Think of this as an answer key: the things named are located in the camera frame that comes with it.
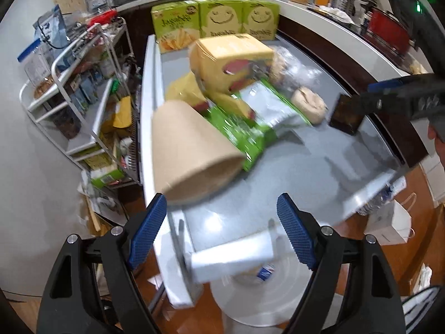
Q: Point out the white cardboard box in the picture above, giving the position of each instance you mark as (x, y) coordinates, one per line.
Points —
(229, 257)

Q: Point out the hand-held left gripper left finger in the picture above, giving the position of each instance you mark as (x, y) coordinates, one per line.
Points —
(147, 229)

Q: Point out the clear plastic bag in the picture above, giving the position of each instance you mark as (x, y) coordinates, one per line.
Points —
(300, 73)

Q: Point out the green carton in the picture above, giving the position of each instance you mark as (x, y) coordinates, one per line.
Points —
(104, 174)

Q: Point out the white round trash bin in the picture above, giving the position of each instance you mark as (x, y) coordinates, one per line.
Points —
(264, 302)

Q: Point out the white counter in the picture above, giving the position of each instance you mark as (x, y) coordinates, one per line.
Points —
(351, 31)

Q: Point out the white paper bag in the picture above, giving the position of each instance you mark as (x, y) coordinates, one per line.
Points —
(393, 222)

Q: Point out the dark brown small box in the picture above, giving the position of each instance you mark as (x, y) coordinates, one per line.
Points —
(342, 121)

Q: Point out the yellow snack bag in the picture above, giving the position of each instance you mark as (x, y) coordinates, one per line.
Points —
(182, 88)

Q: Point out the green box with smiling face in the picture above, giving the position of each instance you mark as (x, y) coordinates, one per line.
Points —
(260, 19)
(220, 17)

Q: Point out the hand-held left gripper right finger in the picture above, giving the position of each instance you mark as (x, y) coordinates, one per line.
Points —
(297, 236)

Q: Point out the crumpled brown paper ball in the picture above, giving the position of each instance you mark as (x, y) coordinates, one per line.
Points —
(309, 106)

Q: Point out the red plastic item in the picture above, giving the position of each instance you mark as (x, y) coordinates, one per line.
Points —
(102, 17)

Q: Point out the clear bag with blue strip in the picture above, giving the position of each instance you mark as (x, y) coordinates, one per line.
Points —
(34, 62)

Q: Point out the green snack bag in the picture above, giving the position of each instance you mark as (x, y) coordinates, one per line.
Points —
(243, 130)

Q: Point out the brown paper cup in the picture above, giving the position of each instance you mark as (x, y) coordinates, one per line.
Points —
(187, 146)

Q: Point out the small blue white packet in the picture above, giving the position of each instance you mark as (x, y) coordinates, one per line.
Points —
(266, 272)

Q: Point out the clear plastic bottle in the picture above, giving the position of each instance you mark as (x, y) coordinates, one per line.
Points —
(382, 195)

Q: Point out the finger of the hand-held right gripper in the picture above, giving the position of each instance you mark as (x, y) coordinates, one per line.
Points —
(393, 103)
(386, 85)

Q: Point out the yellow envelope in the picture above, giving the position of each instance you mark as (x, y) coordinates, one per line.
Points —
(120, 114)

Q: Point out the green box with fries picture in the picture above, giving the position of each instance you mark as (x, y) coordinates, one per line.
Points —
(172, 24)

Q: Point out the yellow snack box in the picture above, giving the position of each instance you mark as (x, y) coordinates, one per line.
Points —
(226, 55)

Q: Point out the red pot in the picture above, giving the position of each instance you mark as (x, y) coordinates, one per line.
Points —
(386, 29)

